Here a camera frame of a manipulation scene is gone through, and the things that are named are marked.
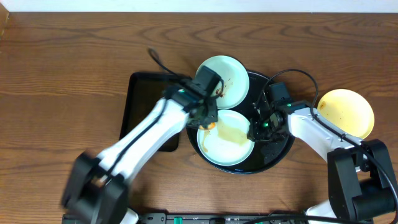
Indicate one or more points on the green and yellow sponge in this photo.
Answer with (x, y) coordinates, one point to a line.
(207, 126)

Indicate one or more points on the yellow plate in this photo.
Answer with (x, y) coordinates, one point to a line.
(349, 111)

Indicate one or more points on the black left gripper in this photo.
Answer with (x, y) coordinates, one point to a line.
(204, 116)

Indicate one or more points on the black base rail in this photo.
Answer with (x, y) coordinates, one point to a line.
(162, 218)

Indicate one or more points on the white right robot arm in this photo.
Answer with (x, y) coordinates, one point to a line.
(361, 181)

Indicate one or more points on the black round serving tray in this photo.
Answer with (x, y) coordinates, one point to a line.
(264, 155)

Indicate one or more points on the mint green plate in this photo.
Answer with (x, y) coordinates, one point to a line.
(227, 143)
(235, 77)

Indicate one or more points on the black rectangular water tray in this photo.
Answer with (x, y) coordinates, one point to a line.
(144, 91)

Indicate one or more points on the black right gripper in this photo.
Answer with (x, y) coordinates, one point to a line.
(255, 134)

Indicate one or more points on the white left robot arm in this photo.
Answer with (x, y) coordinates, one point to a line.
(98, 187)

